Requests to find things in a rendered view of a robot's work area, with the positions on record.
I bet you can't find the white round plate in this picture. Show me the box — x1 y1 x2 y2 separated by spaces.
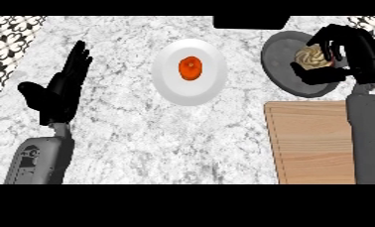
149 38 228 107

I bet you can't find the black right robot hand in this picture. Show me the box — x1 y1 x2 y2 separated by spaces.
287 23 375 86

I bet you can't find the wooden cutting board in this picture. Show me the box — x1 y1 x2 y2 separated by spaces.
262 100 357 185

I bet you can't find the cream frosted cupcake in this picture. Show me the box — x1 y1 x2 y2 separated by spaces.
292 43 335 71

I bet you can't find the black appliance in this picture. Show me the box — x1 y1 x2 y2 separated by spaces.
212 16 290 31

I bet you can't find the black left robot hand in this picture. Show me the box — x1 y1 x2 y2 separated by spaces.
16 40 94 127

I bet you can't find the orange fruit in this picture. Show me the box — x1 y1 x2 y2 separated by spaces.
177 56 205 81

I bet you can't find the dark grey round pan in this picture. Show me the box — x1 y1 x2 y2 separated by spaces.
259 30 348 99

